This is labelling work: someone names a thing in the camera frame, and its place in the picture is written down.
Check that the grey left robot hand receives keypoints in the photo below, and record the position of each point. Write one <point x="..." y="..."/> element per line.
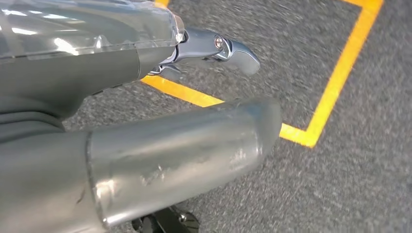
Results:
<point x="80" y="48"/>

